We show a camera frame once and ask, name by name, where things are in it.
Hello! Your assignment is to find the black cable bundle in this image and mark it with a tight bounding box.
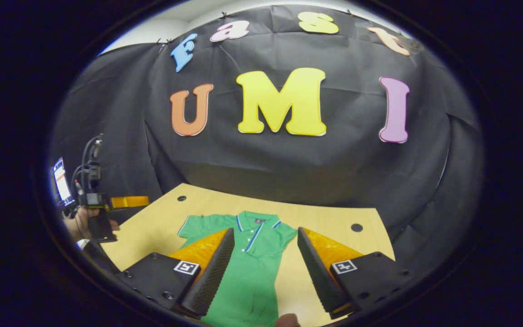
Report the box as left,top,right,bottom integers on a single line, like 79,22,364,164
72,133,104,195

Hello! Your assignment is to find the black backdrop cloth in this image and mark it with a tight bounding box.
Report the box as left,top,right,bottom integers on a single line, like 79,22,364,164
48,5,484,273

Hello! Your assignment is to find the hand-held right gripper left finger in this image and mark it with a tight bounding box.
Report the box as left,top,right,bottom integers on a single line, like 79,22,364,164
116,227,236,317

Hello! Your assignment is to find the lit computer monitor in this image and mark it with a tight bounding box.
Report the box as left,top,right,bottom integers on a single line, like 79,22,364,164
53,157,74,206

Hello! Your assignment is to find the green T-shirt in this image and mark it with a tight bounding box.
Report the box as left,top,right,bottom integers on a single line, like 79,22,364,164
178,210,298,327

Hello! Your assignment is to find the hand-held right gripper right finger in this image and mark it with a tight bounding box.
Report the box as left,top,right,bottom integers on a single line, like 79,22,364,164
297,227,411,320

